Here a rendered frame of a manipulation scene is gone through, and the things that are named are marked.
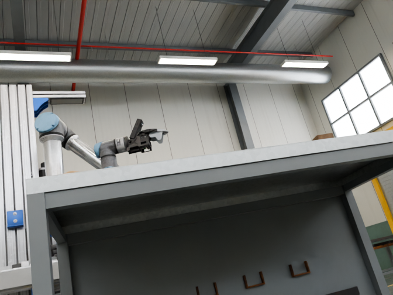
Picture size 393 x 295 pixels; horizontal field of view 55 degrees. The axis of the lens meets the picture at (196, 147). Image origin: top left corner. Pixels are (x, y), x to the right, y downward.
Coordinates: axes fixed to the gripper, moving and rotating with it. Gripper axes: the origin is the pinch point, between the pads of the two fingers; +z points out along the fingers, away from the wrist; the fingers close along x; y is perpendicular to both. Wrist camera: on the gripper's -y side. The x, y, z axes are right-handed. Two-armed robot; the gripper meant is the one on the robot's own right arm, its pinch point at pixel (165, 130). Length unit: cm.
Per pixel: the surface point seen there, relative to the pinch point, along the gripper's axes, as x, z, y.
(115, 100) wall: -692, -186, -556
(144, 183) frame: 68, -2, 56
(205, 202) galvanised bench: 3.9, 11.4, 41.7
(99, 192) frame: 72, -12, 57
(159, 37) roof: -605, -25, -663
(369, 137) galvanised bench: 48, 67, 49
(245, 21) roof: -623, 218, -666
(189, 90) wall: -788, 24, -603
